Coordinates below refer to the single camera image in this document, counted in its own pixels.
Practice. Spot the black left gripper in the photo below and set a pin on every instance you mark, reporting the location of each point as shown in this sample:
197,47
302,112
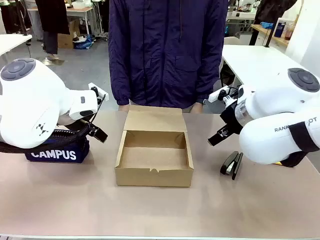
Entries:
88,126

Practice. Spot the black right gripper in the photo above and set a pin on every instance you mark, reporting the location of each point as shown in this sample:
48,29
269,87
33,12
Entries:
230,117

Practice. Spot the brown cardboard box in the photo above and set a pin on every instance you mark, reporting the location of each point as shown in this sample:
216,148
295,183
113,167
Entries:
152,177

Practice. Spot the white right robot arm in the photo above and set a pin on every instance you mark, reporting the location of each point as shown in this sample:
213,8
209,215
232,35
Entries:
270,145

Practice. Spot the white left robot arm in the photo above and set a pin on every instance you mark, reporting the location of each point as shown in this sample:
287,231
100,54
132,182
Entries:
30,100

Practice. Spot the person's right hand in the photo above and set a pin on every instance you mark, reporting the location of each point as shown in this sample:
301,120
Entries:
123,108

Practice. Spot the person's left hand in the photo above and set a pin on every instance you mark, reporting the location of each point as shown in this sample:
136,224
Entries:
197,107

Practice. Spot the navy zip pouch white print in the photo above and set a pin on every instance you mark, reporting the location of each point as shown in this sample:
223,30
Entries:
75,155

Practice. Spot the black stapler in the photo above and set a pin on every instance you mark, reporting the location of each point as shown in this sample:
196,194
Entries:
236,165

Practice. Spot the small yellow black object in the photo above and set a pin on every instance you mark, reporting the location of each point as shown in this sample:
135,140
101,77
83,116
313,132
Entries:
278,163

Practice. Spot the large white table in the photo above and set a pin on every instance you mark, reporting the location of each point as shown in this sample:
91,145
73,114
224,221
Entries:
255,60

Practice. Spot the blue plastic bag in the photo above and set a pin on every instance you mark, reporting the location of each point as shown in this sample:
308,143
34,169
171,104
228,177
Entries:
83,42

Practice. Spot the white chair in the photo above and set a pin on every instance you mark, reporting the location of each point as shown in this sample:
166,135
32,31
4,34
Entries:
231,40

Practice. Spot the brown carton with print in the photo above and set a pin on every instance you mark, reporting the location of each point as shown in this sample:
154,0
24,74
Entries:
65,41

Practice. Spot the person in navy jacket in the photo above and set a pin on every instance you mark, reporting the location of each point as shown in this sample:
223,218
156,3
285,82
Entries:
162,50

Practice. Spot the wood top black leg table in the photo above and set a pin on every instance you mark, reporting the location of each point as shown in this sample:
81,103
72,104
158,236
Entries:
265,31

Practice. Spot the blue cloth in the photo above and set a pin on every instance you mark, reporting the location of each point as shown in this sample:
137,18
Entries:
265,24

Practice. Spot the person in black coat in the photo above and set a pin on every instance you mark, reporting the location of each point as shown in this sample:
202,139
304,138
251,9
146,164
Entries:
51,22

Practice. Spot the dark blue bottle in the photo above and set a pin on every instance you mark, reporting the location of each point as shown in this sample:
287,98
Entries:
280,30

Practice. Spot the amber jar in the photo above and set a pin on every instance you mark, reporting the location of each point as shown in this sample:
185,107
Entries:
289,32

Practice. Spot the small white table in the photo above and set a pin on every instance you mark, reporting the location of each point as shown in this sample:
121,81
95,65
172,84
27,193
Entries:
12,41

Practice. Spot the person in dark clothes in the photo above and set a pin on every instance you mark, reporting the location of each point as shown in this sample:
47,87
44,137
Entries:
272,10

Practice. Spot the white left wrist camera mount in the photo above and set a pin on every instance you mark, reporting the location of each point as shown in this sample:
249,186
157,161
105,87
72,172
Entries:
102,95

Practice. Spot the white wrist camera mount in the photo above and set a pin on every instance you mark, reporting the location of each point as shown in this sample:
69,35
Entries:
215,96
102,95

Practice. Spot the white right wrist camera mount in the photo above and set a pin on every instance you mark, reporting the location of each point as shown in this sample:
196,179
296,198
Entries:
215,96

